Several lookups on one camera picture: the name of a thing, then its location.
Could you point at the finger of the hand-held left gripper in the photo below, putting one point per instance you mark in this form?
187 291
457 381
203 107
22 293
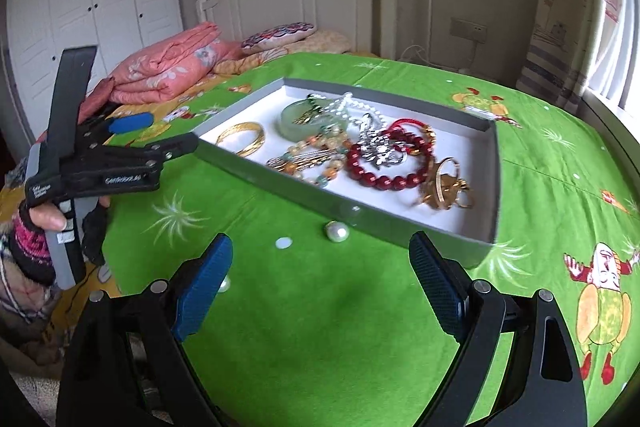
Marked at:
170 149
130 123

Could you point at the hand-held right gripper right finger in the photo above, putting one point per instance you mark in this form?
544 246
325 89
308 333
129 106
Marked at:
440 287

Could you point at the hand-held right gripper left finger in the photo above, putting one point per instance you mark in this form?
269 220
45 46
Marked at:
205 287

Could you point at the large white pearl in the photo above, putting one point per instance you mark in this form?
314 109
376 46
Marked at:
336 233
225 285

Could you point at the pale green jade bangle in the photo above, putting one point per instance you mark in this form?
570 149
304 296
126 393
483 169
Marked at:
290 122

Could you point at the grey jewelry box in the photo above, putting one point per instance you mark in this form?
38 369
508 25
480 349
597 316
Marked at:
300 194

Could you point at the person's left forearm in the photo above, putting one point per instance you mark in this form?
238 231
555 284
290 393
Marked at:
20 307

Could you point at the person's left hand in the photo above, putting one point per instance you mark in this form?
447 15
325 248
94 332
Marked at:
45 217

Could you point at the pink floral quilt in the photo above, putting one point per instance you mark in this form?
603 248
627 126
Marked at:
170 67

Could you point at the gold bangle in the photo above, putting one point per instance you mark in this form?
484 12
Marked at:
256 141

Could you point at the green printed blanket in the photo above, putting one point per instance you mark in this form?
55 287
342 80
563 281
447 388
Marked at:
300 332

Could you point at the embroidered flower pillow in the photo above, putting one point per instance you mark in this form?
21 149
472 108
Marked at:
280 36

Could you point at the yellow patterned pillow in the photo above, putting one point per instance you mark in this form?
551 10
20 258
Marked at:
330 42

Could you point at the white thin pole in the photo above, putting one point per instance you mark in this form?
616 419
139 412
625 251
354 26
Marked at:
430 17

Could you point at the cream printed curtain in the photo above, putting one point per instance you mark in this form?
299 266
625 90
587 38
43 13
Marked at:
555 7

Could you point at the grey wall socket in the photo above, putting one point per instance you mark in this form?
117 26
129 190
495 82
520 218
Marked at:
467 29

